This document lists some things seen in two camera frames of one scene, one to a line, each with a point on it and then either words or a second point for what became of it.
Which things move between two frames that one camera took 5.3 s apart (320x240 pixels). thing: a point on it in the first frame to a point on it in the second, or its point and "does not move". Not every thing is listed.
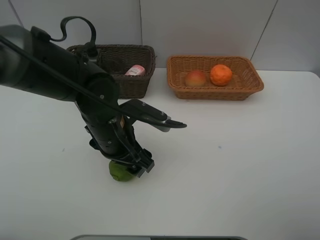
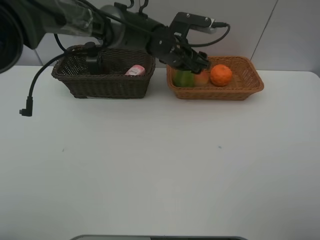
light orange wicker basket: (246, 80) does not move
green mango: (119, 172) to (184, 79)
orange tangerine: (221, 75) does not move
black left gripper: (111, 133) to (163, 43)
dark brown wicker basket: (116, 59) does not move
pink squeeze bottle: (136, 70) does not move
